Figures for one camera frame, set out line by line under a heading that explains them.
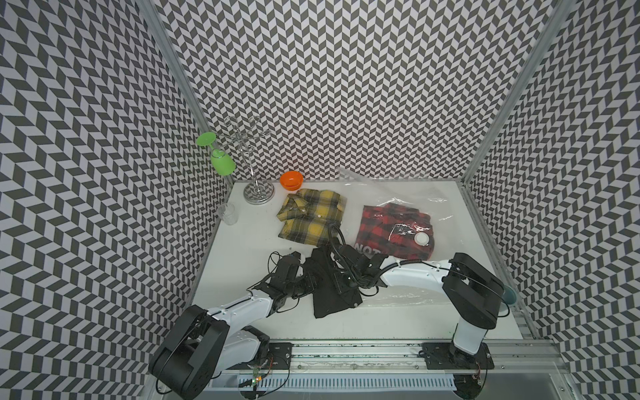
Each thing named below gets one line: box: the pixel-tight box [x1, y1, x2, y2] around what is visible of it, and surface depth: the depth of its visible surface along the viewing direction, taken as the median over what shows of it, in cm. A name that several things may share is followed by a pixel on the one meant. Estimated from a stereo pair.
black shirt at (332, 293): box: [303, 244, 364, 319], surface depth 82 cm
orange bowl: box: [280, 170, 305, 191], surface depth 118 cm
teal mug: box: [501, 285, 518, 305], surface depth 80 cm
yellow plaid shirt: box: [276, 188, 348, 246], surface depth 104 cm
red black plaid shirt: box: [354, 202, 435, 261], surface depth 98 cm
